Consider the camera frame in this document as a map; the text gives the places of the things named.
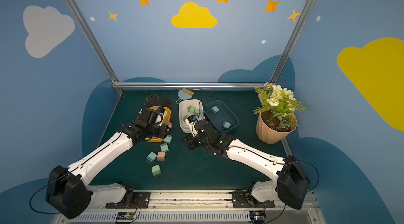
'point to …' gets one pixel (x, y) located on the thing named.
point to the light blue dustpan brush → (184, 94)
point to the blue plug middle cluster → (164, 147)
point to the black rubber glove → (154, 100)
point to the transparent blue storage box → (220, 115)
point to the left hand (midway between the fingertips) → (167, 126)
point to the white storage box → (183, 104)
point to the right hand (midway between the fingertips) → (186, 136)
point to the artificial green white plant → (278, 110)
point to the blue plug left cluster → (151, 157)
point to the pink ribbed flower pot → (272, 127)
